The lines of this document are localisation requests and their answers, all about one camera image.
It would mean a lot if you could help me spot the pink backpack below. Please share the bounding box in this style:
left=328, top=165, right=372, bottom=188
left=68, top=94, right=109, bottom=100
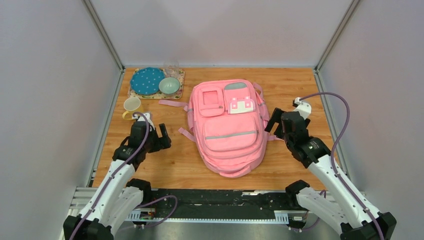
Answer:
left=159, top=79, right=275, bottom=178

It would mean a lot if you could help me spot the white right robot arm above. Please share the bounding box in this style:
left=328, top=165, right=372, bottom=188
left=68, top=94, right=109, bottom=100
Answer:
left=265, top=108, right=397, bottom=240

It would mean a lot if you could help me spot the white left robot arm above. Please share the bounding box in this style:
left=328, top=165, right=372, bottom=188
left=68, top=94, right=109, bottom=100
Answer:
left=63, top=119, right=172, bottom=240

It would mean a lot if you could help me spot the yellow mug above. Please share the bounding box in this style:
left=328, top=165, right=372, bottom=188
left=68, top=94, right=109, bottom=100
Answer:
left=122, top=97, right=144, bottom=120

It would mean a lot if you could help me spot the floral tray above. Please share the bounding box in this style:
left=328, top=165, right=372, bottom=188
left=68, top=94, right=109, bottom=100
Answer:
left=127, top=68, right=186, bottom=100

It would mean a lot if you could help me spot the blue dotted plate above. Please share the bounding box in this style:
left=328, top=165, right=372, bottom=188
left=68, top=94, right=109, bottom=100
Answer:
left=130, top=67, right=165, bottom=96

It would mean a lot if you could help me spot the light green bowl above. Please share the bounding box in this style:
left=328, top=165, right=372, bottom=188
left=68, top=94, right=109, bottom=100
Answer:
left=158, top=77, right=181, bottom=95

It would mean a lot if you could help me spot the clear drinking glass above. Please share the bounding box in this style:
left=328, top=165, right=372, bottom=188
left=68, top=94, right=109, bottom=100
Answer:
left=163, top=59, right=180, bottom=78

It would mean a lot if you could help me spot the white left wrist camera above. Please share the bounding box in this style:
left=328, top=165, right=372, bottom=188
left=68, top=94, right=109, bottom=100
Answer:
left=132, top=111, right=156, bottom=130

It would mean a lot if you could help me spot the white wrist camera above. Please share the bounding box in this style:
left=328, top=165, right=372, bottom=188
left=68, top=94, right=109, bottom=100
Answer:
left=293, top=97, right=312, bottom=120
left=132, top=111, right=156, bottom=130

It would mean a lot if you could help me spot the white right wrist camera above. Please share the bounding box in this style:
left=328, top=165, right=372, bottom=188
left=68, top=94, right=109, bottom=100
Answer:
left=293, top=97, right=312, bottom=120

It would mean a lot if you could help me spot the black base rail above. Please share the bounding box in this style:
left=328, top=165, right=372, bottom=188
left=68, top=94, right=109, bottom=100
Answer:
left=127, top=188, right=312, bottom=229

